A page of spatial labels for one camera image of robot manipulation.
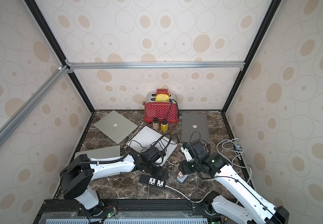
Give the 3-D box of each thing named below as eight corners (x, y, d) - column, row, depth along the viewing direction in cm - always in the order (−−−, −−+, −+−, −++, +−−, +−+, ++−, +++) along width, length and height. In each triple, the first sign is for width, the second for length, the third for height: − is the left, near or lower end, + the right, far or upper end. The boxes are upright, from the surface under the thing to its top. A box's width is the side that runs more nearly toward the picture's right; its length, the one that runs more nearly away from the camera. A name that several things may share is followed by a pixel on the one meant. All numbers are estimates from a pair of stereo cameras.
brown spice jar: (152, 129, 109) (151, 122, 102) (154, 124, 112) (154, 117, 105) (158, 131, 108) (158, 123, 101) (160, 126, 111) (160, 118, 104)
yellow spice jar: (162, 133, 107) (162, 125, 100) (160, 127, 110) (160, 120, 103) (168, 131, 108) (168, 124, 101) (166, 126, 111) (166, 119, 104)
